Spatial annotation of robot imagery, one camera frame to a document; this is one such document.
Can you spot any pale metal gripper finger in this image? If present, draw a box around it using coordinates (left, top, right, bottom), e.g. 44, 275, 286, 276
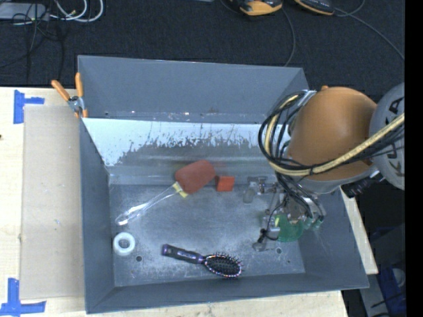
252, 223, 282, 252
243, 176, 269, 205

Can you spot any green translucent round object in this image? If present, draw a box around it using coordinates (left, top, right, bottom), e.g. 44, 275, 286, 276
275, 213, 305, 243

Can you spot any small red block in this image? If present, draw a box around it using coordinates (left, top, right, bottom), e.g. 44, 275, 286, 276
215, 175, 236, 192

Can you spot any purple hairbrush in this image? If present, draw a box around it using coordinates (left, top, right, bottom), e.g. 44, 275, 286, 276
161, 243, 244, 279

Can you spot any grey metal bin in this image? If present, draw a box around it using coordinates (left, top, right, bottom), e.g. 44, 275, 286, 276
77, 55, 371, 315

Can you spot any white tape roll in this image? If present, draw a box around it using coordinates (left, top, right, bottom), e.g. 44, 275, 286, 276
112, 232, 137, 257

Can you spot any pale cardboard board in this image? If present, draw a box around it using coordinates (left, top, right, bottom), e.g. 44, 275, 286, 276
19, 104, 87, 300

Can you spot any red-brown sponge brush clear handle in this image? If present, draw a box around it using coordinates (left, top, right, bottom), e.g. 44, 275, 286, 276
114, 158, 217, 227

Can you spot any black cylinder on white bracket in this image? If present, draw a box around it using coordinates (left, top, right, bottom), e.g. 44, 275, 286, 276
341, 170, 385, 198

